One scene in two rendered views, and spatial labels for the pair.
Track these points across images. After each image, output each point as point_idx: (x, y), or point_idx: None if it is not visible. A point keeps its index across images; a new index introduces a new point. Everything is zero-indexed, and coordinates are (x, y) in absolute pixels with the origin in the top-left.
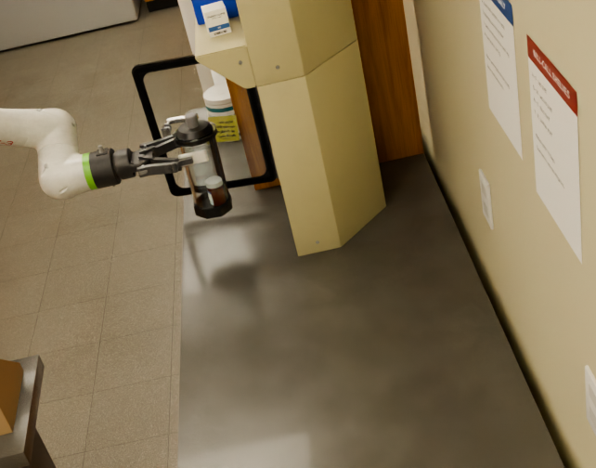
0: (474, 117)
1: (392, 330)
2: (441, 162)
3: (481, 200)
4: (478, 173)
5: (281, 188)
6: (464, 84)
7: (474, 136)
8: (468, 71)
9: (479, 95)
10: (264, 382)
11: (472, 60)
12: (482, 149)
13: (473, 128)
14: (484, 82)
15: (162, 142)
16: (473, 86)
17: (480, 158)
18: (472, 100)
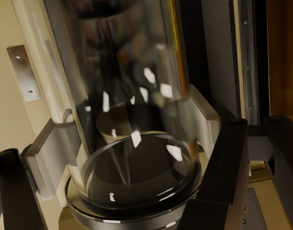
0: (14, 103)
1: None
2: None
3: None
4: (2, 52)
5: None
6: None
7: (14, 83)
8: (31, 131)
9: (3, 132)
10: None
11: (19, 148)
12: None
13: (17, 90)
14: None
15: (285, 196)
16: (17, 129)
17: None
18: (22, 113)
